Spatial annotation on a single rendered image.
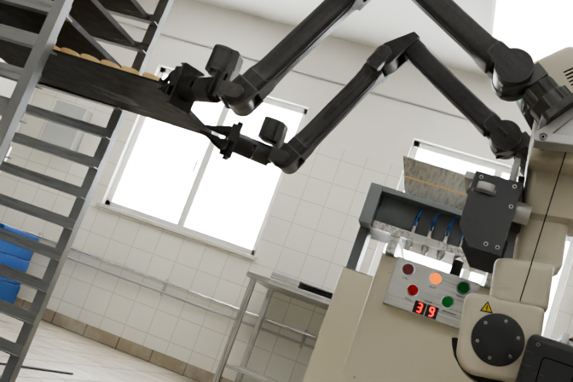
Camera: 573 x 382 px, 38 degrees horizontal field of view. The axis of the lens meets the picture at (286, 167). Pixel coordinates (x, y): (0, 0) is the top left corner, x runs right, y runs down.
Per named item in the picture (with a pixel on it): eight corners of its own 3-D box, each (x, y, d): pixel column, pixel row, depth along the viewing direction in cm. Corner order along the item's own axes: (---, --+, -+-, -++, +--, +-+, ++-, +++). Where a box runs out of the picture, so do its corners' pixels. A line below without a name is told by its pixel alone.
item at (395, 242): (402, 315, 430) (406, 302, 431) (408, 316, 429) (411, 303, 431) (384, 251, 239) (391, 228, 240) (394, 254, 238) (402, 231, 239)
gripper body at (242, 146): (223, 155, 220) (249, 165, 222) (237, 119, 222) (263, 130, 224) (219, 158, 227) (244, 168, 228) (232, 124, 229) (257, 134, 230)
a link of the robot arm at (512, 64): (393, -73, 180) (396, -48, 190) (344, -33, 180) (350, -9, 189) (543, 65, 165) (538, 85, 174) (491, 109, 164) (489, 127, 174)
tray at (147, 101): (211, 137, 227) (212, 132, 227) (158, 83, 190) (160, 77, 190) (29, 79, 245) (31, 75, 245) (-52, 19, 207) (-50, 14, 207)
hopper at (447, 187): (394, 205, 347) (404, 174, 350) (528, 248, 334) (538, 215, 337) (391, 188, 319) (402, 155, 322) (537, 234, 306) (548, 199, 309)
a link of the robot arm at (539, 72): (552, 78, 166) (550, 89, 171) (520, 42, 169) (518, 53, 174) (514, 105, 165) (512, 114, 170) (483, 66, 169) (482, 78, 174)
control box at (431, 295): (382, 303, 239) (397, 257, 242) (465, 332, 233) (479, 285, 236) (382, 302, 235) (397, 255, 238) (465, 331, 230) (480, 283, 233)
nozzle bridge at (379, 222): (349, 277, 344) (375, 200, 351) (523, 337, 327) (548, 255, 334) (341, 265, 313) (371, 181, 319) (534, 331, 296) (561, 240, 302)
